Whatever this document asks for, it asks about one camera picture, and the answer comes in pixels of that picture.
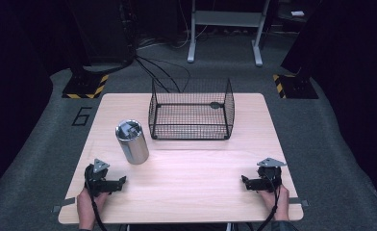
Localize white metal stand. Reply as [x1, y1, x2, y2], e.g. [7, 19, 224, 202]
[187, 0, 272, 67]

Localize black yellow striped base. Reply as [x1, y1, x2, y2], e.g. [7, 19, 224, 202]
[62, 72, 110, 100]
[272, 73, 319, 100]

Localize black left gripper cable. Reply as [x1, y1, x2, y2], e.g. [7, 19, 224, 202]
[86, 182, 109, 231]

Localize black equipment stand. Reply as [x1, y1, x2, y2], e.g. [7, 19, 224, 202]
[64, 0, 138, 76]

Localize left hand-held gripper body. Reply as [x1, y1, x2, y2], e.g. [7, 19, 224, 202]
[84, 158, 114, 197]

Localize person's right hand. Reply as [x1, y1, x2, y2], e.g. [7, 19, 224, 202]
[258, 184, 290, 222]

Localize black floor cables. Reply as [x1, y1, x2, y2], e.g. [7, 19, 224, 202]
[134, 55, 191, 94]

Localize dark curtain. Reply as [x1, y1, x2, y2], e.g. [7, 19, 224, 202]
[0, 0, 82, 200]
[280, 0, 377, 219]

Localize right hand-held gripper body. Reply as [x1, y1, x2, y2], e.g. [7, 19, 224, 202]
[256, 157, 288, 193]

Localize white floor cables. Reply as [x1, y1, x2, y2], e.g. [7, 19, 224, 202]
[137, 6, 216, 51]

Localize silver metal cup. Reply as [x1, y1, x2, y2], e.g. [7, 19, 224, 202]
[114, 118, 150, 166]

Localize grey tape strip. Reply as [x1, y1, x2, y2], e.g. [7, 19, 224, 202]
[51, 196, 77, 214]
[289, 196, 310, 208]

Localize black wire mesh basket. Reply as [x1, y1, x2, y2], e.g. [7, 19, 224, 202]
[147, 77, 236, 141]

